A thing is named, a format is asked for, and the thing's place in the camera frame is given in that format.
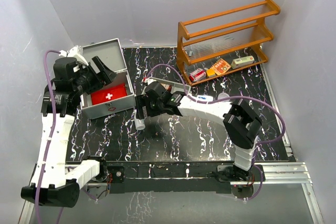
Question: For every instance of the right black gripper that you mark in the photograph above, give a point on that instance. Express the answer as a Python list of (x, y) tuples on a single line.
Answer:
[(142, 101)]

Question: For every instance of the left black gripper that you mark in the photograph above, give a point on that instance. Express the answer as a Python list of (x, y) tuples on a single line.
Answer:
[(104, 76)]

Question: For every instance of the white medicine bottle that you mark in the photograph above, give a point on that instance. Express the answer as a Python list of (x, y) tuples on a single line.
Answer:
[(139, 124)]

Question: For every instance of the red first aid pouch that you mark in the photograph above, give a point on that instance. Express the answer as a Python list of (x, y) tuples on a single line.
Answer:
[(109, 94)]

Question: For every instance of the brown syrup bottle orange cap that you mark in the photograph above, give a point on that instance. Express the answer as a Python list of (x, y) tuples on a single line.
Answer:
[(168, 87)]

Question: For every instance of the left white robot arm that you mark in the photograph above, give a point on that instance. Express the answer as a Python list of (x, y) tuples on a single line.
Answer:
[(51, 185)]

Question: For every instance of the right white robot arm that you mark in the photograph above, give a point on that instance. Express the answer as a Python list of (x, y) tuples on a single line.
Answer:
[(240, 121)]

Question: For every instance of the red white medicine box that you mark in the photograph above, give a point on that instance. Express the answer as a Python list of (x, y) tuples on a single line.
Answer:
[(197, 75)]

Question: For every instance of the orange patterned medicine packet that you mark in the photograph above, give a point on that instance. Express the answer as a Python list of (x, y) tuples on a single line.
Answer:
[(220, 67)]

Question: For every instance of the white green medicine box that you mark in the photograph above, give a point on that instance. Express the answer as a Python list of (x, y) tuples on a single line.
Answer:
[(242, 62)]

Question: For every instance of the grey divided tray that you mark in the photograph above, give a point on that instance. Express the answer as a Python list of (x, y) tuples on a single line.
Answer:
[(173, 85)]

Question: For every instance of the grey metal case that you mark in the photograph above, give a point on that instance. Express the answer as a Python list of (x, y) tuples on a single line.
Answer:
[(110, 53)]

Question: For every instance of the small yellow box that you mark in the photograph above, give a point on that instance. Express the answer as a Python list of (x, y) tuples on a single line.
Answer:
[(210, 73)]

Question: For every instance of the clear plastic round container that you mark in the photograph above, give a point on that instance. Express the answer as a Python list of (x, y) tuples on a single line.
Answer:
[(222, 95)]

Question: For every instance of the wooden three-tier shelf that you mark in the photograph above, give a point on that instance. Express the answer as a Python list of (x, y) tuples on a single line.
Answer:
[(203, 41)]

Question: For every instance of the black front base bar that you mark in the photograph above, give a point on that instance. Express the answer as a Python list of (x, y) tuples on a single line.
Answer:
[(219, 177)]

